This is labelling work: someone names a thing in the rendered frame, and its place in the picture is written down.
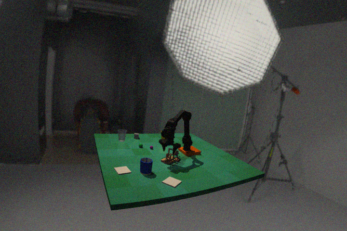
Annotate beige flat square tile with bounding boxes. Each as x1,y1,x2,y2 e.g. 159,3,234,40
114,166,131,175
162,177,182,188

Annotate blue mug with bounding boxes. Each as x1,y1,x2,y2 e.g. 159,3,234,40
140,157,153,175

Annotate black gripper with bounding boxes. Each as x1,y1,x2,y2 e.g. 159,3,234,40
159,136,181,155

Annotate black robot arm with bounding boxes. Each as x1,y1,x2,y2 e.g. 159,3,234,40
161,110,193,151

